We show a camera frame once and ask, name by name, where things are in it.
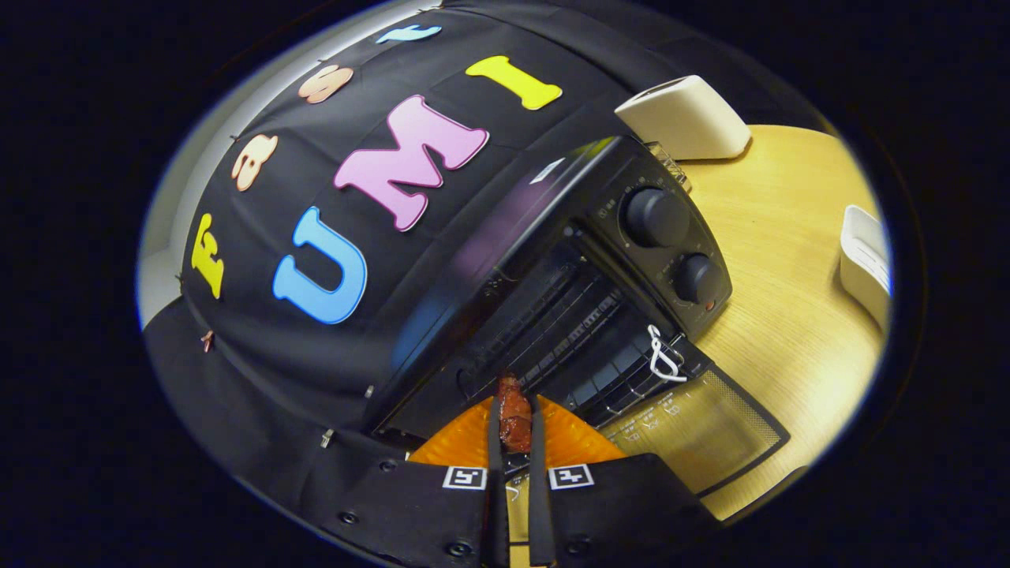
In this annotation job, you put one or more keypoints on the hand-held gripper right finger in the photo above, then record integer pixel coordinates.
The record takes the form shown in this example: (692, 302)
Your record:
(539, 505)

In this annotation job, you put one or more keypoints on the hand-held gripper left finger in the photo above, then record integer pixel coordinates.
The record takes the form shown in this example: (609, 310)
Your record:
(495, 505)

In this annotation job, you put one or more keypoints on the brown meat piece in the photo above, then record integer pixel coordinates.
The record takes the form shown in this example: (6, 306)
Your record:
(515, 414)

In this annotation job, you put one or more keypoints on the black toaster oven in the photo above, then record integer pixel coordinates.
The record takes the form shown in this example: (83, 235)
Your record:
(552, 205)

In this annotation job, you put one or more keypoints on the white pop-up toaster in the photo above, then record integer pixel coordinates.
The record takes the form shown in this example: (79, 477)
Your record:
(686, 118)

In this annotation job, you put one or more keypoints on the silver cloth clip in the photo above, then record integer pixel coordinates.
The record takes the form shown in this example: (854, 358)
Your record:
(326, 438)

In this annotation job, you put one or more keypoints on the pink cloth clip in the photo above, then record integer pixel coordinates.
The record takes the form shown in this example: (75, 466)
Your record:
(207, 341)

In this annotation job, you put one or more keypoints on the white rectangular tray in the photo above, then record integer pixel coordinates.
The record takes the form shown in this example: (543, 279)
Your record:
(864, 264)

